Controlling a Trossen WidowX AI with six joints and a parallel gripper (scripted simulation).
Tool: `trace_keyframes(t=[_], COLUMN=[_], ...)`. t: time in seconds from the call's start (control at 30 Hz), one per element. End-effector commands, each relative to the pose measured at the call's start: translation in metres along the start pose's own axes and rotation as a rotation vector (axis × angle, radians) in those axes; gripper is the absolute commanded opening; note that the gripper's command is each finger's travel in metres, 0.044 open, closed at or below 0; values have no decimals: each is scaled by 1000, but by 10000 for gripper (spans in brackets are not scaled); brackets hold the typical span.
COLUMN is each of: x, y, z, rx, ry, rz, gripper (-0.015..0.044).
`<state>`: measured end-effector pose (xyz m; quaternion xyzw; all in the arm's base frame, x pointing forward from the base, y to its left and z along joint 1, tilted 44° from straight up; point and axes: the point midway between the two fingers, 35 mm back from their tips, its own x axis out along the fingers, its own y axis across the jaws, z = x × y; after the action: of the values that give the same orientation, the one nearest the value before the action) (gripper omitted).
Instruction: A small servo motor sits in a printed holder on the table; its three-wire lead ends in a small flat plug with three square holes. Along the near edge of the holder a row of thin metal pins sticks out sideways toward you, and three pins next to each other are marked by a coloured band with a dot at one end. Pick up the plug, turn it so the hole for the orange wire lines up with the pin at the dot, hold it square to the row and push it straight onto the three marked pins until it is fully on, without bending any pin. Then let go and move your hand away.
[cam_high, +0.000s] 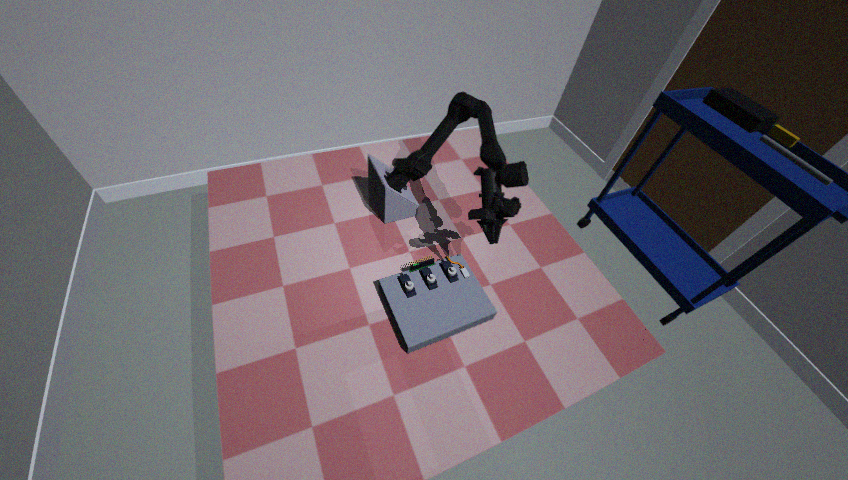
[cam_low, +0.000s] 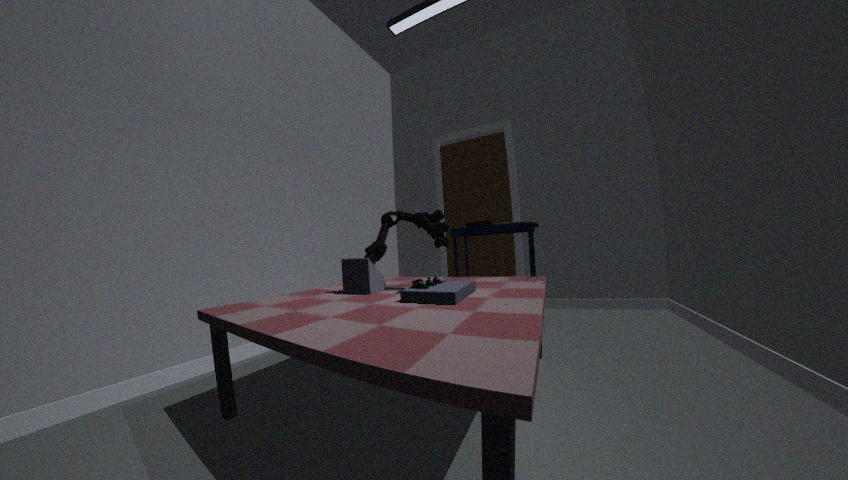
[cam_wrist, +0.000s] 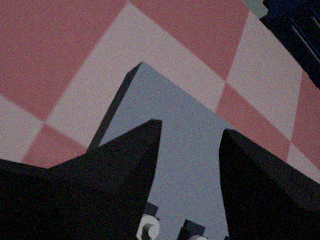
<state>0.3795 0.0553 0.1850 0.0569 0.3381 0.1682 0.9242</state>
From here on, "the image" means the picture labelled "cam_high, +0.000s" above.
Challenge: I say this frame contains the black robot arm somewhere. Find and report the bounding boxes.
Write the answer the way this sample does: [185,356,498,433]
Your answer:
[384,92,529,215]

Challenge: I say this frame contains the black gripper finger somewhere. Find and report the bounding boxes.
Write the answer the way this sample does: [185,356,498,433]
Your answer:
[494,219,509,243]
[477,219,500,244]

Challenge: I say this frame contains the black pin header strip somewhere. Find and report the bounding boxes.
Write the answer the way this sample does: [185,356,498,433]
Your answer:
[409,258,435,272]

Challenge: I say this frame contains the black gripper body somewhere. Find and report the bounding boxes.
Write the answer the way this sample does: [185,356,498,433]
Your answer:
[468,188,514,220]

